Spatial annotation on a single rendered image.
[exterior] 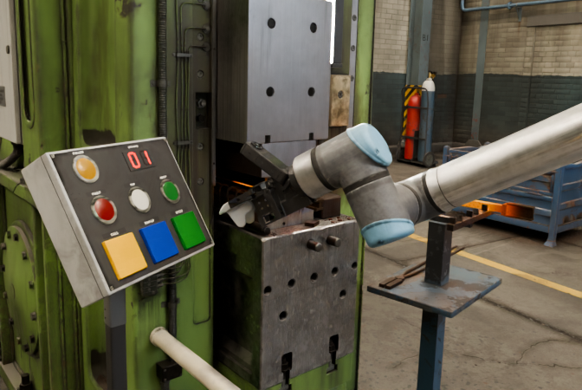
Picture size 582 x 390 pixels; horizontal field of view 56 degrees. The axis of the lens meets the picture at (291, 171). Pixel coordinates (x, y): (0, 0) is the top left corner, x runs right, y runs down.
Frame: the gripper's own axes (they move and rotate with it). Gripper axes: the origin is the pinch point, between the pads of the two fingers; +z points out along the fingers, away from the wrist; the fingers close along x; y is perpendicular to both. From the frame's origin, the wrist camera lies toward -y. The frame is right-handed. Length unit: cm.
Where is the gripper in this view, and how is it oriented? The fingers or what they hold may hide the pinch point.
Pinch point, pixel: (223, 207)
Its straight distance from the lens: 117.6
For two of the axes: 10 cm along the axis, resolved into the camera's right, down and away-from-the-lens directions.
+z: -8.0, 4.1, 4.5
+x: 4.3, -1.4, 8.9
